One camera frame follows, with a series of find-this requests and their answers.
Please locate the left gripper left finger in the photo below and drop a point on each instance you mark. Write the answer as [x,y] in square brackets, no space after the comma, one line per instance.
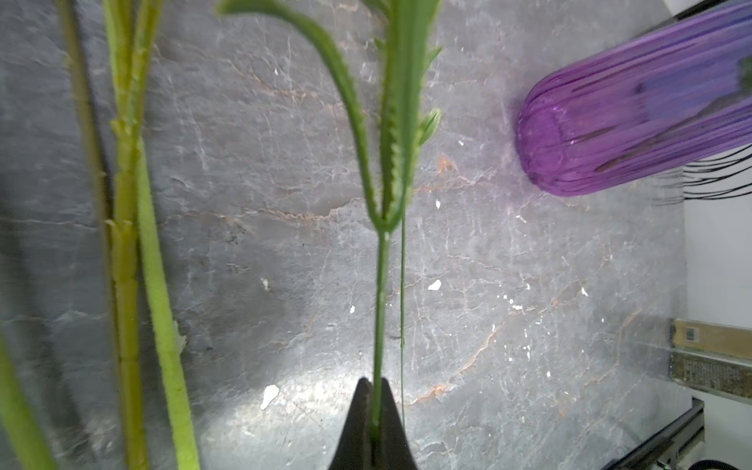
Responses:
[354,447]

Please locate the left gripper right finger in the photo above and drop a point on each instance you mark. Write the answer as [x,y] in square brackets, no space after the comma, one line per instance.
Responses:
[392,450]

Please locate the yellow poppy stem large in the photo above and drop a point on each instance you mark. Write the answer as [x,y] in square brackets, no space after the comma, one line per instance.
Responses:
[167,338]

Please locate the yellow carnation stem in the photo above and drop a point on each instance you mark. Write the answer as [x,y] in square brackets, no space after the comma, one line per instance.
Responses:
[402,319]
[403,127]

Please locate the purple glass vase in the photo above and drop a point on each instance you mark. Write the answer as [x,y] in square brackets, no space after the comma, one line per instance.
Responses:
[664,100]

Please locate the sunflower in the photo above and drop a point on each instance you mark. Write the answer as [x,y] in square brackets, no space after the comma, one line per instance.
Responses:
[91,140]

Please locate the yellow rose stem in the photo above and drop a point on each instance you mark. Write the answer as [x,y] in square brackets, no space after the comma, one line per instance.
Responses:
[131,29]

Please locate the spice jar back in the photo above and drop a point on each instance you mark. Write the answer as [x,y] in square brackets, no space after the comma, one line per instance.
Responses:
[709,338]

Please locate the spice jar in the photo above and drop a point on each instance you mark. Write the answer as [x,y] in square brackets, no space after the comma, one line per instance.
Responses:
[715,376]
[709,338]

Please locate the spice jar front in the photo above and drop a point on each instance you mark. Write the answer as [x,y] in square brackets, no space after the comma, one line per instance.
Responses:
[715,376]

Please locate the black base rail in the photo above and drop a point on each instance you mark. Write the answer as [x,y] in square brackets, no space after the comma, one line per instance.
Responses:
[670,446]

